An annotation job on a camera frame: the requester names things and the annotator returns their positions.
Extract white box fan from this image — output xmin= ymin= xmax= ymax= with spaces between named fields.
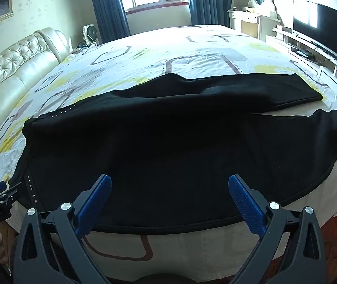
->
xmin=82 ymin=25 xmax=100 ymax=47

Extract bed with patterned sheet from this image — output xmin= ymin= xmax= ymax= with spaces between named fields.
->
xmin=0 ymin=24 xmax=337 ymax=274

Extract white television stand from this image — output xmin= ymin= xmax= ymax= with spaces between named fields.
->
xmin=265 ymin=26 xmax=337 ymax=96

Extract cream tufted leather headboard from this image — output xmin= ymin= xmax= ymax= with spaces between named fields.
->
xmin=0 ymin=27 xmax=72 ymax=154

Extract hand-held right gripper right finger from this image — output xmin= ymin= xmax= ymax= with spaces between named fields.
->
xmin=228 ymin=174 xmax=330 ymax=284

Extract person's left hand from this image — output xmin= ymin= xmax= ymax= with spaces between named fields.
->
xmin=0 ymin=226 xmax=11 ymax=265

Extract black flat television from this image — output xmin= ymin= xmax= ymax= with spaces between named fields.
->
xmin=293 ymin=0 xmax=337 ymax=61

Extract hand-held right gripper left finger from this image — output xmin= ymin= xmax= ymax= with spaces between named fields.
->
xmin=10 ymin=174 xmax=112 ymax=284

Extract black pants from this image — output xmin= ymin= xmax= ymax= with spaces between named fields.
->
xmin=9 ymin=73 xmax=337 ymax=235

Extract white dressing table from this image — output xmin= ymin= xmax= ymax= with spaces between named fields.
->
xmin=227 ymin=6 xmax=282 ymax=41

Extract dark blue curtain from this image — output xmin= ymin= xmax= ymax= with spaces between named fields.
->
xmin=185 ymin=0 xmax=233 ymax=29
xmin=88 ymin=0 xmax=131 ymax=44

